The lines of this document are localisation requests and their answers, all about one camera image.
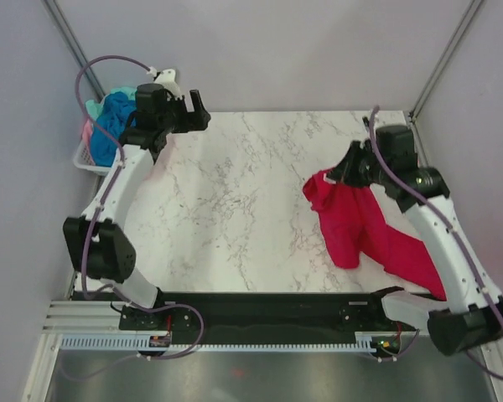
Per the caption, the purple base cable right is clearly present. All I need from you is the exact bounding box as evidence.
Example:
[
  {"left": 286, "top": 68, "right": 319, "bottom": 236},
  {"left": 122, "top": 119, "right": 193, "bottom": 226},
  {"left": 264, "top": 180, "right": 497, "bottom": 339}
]
[{"left": 366, "top": 332, "right": 420, "bottom": 363}]

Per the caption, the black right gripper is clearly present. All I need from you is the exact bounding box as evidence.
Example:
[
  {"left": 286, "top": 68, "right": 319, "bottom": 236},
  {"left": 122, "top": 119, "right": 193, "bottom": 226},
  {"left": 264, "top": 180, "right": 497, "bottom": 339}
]
[{"left": 326, "top": 140, "right": 391, "bottom": 188}]

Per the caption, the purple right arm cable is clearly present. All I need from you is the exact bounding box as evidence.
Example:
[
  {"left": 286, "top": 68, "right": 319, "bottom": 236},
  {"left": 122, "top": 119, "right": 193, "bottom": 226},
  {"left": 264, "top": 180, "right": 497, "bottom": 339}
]
[{"left": 362, "top": 105, "right": 503, "bottom": 381}]

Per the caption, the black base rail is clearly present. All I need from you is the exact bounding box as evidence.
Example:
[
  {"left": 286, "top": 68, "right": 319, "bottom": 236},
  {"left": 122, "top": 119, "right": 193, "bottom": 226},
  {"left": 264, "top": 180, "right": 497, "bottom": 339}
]
[{"left": 119, "top": 292, "right": 412, "bottom": 343}]

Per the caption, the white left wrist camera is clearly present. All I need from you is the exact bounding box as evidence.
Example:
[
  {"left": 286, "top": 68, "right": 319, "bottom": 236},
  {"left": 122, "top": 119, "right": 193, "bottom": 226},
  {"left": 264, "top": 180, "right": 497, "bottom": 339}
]
[{"left": 147, "top": 67, "right": 183, "bottom": 99}]

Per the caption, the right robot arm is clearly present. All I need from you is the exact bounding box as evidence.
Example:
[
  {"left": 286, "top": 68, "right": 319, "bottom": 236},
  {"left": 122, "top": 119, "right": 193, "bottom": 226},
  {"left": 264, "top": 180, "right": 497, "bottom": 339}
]
[{"left": 324, "top": 125, "right": 503, "bottom": 356}]

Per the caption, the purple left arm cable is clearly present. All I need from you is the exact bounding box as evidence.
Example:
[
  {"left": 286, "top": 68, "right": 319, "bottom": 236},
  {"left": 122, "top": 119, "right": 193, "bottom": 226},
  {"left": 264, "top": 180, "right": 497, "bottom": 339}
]
[{"left": 75, "top": 54, "right": 160, "bottom": 301}]

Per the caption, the right aluminium frame post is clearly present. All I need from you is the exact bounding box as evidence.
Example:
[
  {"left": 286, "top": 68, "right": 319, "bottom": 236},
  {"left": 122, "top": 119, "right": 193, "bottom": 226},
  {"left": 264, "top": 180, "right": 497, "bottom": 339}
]
[{"left": 405, "top": 0, "right": 485, "bottom": 123}]

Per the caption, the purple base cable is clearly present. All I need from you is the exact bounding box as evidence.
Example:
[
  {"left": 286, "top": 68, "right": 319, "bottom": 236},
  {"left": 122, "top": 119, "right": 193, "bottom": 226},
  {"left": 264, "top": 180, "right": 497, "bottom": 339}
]
[
  {"left": 366, "top": 332, "right": 420, "bottom": 363},
  {"left": 60, "top": 305, "right": 206, "bottom": 382}
]

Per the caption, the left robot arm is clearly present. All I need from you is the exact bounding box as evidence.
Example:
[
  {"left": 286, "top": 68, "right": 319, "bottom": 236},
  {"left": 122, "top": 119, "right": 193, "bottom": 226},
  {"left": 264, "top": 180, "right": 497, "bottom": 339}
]
[{"left": 63, "top": 83, "right": 210, "bottom": 329}]

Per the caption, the blue t shirt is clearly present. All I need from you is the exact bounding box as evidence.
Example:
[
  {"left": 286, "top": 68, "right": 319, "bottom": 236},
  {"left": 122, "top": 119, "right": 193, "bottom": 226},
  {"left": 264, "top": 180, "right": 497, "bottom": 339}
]
[{"left": 85, "top": 86, "right": 136, "bottom": 167}]

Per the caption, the teal t shirt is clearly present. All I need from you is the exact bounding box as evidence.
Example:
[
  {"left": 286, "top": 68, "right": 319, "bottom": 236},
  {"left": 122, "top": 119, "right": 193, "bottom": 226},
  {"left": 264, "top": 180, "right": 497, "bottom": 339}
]
[{"left": 85, "top": 86, "right": 137, "bottom": 120}]

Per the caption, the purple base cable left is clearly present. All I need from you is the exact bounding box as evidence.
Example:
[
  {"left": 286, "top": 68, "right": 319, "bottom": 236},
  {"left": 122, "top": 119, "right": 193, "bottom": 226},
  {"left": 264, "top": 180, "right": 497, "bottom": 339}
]
[{"left": 60, "top": 305, "right": 206, "bottom": 382}]

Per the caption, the left aluminium frame post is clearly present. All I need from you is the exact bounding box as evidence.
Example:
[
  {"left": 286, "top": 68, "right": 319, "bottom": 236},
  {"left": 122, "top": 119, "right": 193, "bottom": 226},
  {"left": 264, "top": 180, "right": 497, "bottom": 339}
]
[{"left": 41, "top": 0, "right": 106, "bottom": 101}]

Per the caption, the aluminium frame post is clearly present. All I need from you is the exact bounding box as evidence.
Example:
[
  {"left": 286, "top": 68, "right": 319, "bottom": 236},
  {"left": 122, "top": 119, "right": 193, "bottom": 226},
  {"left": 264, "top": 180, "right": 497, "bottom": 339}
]
[
  {"left": 41, "top": 0, "right": 106, "bottom": 101},
  {"left": 405, "top": 0, "right": 485, "bottom": 123}
]

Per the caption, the white plastic laundry basket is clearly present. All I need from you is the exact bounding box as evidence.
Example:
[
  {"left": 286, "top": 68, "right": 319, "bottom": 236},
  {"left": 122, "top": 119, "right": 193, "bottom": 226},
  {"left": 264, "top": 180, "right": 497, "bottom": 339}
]
[{"left": 71, "top": 94, "right": 122, "bottom": 177}]

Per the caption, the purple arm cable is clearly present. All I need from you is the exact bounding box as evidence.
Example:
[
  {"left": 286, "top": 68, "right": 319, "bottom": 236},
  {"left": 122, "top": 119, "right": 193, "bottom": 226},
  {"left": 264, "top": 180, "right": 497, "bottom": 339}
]
[
  {"left": 75, "top": 54, "right": 160, "bottom": 301},
  {"left": 362, "top": 105, "right": 503, "bottom": 381}
]

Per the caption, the red t shirt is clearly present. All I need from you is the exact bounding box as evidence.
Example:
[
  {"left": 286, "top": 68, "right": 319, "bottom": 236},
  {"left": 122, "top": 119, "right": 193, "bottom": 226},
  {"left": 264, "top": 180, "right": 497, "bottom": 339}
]
[{"left": 303, "top": 170, "right": 446, "bottom": 301}]

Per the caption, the pink t shirt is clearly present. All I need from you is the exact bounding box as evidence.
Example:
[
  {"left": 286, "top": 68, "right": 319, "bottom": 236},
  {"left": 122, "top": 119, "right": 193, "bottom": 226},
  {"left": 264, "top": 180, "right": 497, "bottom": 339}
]
[{"left": 80, "top": 120, "right": 93, "bottom": 147}]

